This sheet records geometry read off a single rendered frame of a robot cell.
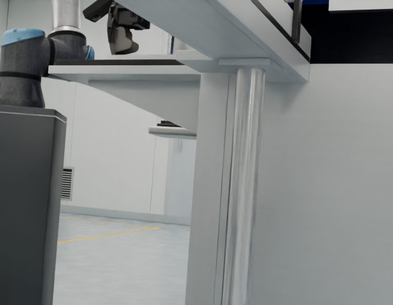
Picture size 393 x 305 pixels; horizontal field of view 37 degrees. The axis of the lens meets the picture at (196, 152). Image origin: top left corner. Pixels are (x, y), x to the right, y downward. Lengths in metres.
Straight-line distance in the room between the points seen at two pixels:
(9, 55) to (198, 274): 0.83
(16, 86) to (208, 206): 0.71
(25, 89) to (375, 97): 0.96
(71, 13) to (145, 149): 5.75
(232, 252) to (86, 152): 6.98
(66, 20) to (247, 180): 1.00
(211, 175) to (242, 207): 0.26
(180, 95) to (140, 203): 6.17
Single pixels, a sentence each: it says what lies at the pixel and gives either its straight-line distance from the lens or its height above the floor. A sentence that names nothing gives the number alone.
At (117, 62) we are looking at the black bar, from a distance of 1.42.
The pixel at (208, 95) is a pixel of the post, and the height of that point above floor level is 0.81.
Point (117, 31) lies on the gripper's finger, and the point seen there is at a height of 0.98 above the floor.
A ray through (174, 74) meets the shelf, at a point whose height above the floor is 0.86.
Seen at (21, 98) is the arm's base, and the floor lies 0.82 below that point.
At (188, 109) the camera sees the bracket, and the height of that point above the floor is 0.79.
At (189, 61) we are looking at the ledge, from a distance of 1.16.
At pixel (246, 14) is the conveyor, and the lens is 0.80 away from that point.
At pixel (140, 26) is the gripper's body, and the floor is 1.00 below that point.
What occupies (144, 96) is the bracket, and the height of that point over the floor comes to 0.82.
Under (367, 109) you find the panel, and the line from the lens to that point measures 1.19.
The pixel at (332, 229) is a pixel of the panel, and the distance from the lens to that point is 1.19.
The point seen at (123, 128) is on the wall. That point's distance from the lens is 7.69.
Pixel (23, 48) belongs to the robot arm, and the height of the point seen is 0.96.
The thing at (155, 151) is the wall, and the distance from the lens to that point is 7.46.
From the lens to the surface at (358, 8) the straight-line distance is 1.23.
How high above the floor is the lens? 0.65
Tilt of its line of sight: 2 degrees up
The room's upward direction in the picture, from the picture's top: 4 degrees clockwise
